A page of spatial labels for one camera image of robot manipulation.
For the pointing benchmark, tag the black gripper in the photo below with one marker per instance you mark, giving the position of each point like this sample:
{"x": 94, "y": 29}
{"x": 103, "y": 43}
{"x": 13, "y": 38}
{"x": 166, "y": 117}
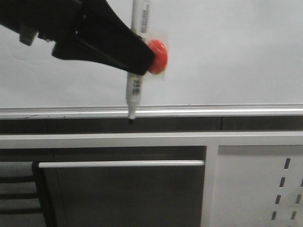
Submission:
{"x": 47, "y": 19}

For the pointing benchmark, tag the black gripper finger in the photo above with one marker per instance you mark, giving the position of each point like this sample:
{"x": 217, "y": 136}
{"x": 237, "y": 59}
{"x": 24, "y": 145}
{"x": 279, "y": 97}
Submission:
{"x": 98, "y": 35}

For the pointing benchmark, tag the white whiteboard marker pen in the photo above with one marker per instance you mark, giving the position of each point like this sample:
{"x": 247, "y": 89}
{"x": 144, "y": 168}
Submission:
{"x": 134, "y": 83}

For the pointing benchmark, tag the red round magnet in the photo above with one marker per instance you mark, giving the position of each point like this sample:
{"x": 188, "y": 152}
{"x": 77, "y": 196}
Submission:
{"x": 158, "y": 42}

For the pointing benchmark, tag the white whiteboard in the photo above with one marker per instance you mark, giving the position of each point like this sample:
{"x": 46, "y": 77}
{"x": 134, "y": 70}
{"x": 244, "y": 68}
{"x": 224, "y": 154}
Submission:
{"x": 221, "y": 52}

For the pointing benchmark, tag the aluminium whiteboard marker tray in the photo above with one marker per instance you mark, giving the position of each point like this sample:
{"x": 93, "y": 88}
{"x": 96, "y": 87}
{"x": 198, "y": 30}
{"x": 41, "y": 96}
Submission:
{"x": 150, "y": 111}

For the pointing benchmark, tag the dark grey board panel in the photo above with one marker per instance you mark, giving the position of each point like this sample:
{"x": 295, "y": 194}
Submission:
{"x": 155, "y": 193}

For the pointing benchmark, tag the white perforated metal panel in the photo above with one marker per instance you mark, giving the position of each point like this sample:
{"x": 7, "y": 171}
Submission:
{"x": 258, "y": 186}

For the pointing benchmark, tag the white metal frame stand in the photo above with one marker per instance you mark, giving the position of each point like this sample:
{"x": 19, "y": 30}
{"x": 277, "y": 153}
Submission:
{"x": 210, "y": 140}

